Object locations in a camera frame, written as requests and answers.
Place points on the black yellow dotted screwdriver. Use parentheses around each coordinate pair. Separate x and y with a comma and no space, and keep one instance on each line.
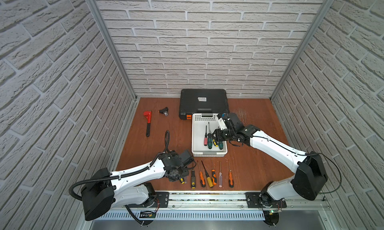
(193,179)

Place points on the orange grey screwdriver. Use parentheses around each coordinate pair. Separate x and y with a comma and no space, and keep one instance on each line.
(202,180)

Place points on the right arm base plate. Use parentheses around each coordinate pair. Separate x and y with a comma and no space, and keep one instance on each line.
(263,200)

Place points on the aluminium front rail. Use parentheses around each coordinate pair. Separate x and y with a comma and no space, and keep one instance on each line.
(215,206)

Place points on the green screwdriver end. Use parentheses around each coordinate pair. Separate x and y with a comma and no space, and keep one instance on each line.
(210,139)
(221,145)

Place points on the pink handled screwdriver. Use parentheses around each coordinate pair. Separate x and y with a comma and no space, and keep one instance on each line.
(206,137)

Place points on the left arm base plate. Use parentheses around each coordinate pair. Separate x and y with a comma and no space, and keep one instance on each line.
(156,200)

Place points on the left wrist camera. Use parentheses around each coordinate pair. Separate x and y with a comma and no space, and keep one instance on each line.
(186,158)

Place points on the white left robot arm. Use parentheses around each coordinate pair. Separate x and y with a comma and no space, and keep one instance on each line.
(106,190)

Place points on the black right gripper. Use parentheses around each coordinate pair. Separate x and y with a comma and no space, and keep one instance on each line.
(218,135)

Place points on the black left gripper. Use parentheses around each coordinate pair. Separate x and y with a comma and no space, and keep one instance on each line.
(176,177)

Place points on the clear handled screwdriver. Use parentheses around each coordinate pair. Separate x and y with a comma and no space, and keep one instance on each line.
(220,175)

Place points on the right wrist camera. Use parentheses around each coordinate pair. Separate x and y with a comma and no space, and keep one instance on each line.
(229,121)

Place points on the small black clamp tool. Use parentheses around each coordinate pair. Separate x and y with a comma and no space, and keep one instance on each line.
(164,111)

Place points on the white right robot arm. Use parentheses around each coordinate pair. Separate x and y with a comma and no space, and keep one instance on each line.
(309,172)

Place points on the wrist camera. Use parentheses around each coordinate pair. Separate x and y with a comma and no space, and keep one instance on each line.
(229,121)
(186,158)

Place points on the red pipe wrench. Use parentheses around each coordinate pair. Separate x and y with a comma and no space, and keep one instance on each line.
(148,116)

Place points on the yellow black handled screwdriver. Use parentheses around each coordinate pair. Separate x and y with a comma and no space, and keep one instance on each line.
(209,180)

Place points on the black plastic tool case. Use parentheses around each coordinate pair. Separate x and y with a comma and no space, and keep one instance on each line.
(206,101)

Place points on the white perforated plastic bin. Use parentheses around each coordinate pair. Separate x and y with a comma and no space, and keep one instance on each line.
(202,125)

